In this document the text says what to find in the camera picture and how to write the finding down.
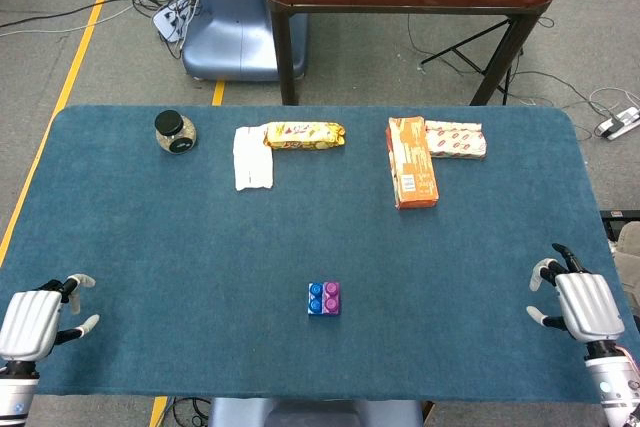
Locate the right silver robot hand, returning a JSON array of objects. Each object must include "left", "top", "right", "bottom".
[{"left": 525, "top": 243, "right": 626, "bottom": 346}]

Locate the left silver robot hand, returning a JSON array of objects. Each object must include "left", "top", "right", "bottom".
[{"left": 0, "top": 273, "right": 101, "bottom": 363}]

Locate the purple building block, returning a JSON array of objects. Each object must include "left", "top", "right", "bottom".
[{"left": 322, "top": 281, "right": 343, "bottom": 317}]

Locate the beige upholstered seat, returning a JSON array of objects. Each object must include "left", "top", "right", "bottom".
[{"left": 613, "top": 220, "right": 640, "bottom": 318}]

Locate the black box with label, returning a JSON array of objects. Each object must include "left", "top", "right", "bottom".
[{"left": 598, "top": 209, "right": 640, "bottom": 248}]

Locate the white power strip black plug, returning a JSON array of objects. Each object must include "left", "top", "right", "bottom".
[{"left": 593, "top": 106, "right": 640, "bottom": 141}]

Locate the blue table mat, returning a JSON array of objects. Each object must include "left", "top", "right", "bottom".
[{"left": 0, "top": 105, "right": 640, "bottom": 403}]

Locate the white red-patterned packet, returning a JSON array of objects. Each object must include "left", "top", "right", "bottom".
[{"left": 423, "top": 120, "right": 488, "bottom": 161}]

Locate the orange cardboard box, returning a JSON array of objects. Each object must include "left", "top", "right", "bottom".
[{"left": 385, "top": 116, "right": 440, "bottom": 211}]

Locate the glass jar with black lid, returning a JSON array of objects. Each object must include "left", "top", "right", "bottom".
[{"left": 153, "top": 110, "right": 197, "bottom": 155}]

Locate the white flat packet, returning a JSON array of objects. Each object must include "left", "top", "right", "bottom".
[{"left": 232, "top": 125, "right": 275, "bottom": 192}]

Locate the grey-blue robot torso base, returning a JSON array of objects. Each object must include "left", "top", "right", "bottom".
[{"left": 207, "top": 396, "right": 425, "bottom": 427}]

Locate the white power strip with plugs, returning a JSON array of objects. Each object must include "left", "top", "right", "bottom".
[{"left": 152, "top": 0, "right": 199, "bottom": 43}]

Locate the yellow snack packet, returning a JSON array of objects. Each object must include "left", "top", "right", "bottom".
[{"left": 263, "top": 121, "right": 347, "bottom": 152}]

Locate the light blue machine base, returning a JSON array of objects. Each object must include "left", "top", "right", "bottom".
[{"left": 181, "top": 0, "right": 310, "bottom": 83}]

